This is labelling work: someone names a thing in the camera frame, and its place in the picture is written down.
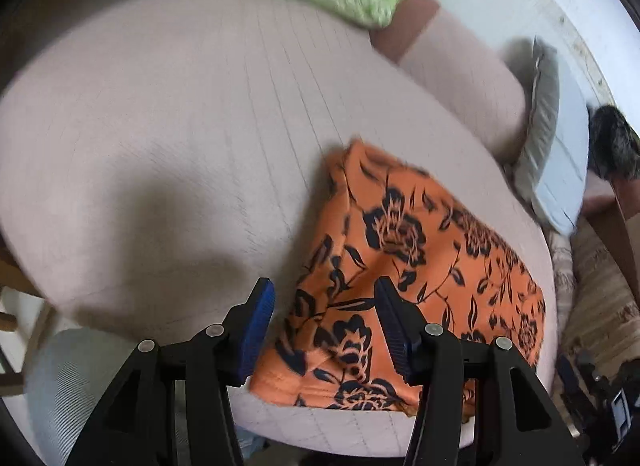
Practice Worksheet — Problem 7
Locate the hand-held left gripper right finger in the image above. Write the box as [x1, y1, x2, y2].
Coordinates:
[372, 276, 586, 466]

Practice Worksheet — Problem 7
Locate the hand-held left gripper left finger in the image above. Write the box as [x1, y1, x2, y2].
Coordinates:
[65, 277, 277, 466]

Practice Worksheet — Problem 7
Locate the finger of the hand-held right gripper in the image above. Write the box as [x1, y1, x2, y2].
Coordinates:
[555, 353, 583, 409]

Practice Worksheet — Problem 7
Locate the orange floral long-sleeved shirt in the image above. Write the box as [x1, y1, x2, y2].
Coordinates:
[249, 138, 547, 419]

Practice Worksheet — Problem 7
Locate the striped floral sofa cushion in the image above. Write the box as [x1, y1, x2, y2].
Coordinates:
[547, 226, 640, 382]

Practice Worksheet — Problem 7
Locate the brown cardboard box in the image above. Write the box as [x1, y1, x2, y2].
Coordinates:
[582, 181, 640, 267]

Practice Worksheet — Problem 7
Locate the grey-blue pillow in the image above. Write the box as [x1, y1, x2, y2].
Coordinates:
[510, 36, 591, 237]

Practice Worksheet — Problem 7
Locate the black fur garment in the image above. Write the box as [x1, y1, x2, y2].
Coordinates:
[586, 104, 640, 181]

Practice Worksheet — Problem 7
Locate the wooden chair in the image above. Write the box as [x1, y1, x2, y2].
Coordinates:
[0, 241, 56, 387]

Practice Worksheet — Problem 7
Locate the pink bolster pillow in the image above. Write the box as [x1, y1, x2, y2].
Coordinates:
[369, 0, 528, 161]

